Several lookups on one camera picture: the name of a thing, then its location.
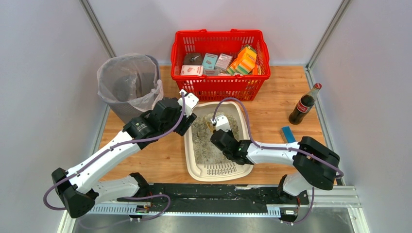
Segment beige litter box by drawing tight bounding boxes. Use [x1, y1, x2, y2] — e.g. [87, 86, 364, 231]
[184, 102, 253, 182]

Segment grey mesh trash bin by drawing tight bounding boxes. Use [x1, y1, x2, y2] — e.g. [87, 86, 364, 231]
[97, 53, 164, 124]

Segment translucent plastic bin liner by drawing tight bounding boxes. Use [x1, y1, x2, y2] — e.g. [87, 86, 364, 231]
[97, 53, 164, 112]

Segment yellow litter scoop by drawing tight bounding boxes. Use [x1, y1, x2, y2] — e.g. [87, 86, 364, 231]
[205, 113, 223, 132]

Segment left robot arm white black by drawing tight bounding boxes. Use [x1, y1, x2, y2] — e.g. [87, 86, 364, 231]
[51, 93, 199, 218]

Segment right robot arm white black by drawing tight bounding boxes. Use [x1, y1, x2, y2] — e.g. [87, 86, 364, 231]
[210, 130, 343, 203]

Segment cat litter granules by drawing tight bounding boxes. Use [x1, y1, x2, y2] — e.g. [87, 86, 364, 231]
[191, 113, 230, 165]

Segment white pink sponge box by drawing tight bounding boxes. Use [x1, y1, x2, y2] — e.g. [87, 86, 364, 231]
[180, 65, 204, 76]

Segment blue and tan box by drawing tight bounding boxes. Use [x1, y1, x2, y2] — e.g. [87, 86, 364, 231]
[281, 126, 296, 143]

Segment grey sponge label box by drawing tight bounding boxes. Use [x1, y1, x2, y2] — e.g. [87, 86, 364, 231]
[203, 69, 220, 76]

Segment teal small box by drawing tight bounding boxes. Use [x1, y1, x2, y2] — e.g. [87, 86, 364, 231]
[202, 53, 218, 69]

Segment grey small box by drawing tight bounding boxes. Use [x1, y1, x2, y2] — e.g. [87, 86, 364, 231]
[215, 53, 233, 70]

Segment brown round item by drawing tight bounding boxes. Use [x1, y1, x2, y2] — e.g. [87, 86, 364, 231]
[183, 53, 203, 66]

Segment red shopping basket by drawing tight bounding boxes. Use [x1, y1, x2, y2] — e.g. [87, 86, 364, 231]
[171, 29, 271, 101]

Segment orange green sponge pack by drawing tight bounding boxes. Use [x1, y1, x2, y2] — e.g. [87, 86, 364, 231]
[226, 44, 257, 75]

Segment cola glass bottle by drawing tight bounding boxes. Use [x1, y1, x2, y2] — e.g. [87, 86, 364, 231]
[288, 83, 322, 125]

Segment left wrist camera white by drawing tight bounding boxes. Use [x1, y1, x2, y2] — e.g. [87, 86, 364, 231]
[178, 89, 199, 117]

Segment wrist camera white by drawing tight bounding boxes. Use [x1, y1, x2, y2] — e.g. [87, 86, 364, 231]
[212, 115, 231, 132]
[178, 89, 199, 117]

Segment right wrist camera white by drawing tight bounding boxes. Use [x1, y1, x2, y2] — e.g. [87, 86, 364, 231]
[212, 115, 231, 132]

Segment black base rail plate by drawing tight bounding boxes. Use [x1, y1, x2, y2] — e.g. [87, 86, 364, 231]
[116, 183, 309, 214]

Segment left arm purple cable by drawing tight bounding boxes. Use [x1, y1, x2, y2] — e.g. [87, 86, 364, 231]
[43, 91, 187, 222]

